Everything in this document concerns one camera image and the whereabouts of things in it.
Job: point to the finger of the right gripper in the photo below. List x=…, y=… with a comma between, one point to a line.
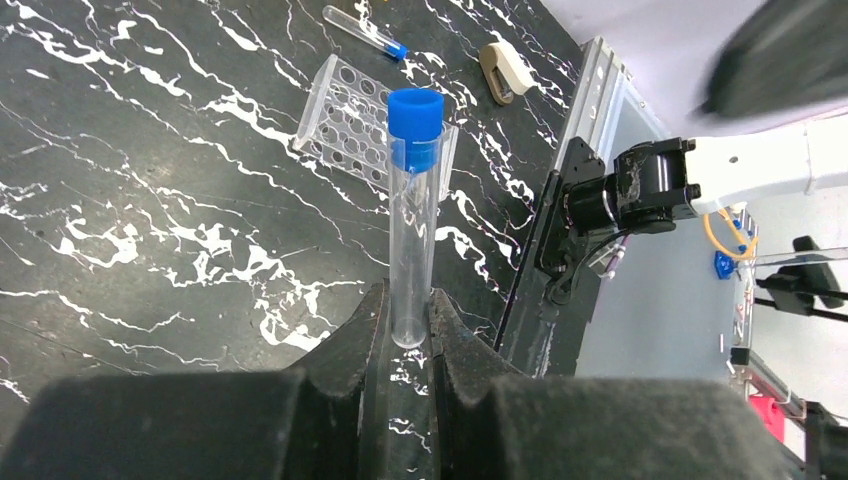
x=786, y=55

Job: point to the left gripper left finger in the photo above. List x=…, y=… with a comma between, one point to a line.
x=319, y=418

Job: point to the metal perforated tube rack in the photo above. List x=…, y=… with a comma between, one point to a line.
x=344, y=122

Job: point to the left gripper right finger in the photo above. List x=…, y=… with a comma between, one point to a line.
x=494, y=422

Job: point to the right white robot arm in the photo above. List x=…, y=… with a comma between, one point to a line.
x=655, y=184

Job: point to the blue capped vial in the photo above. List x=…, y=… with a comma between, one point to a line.
x=366, y=32
x=415, y=130

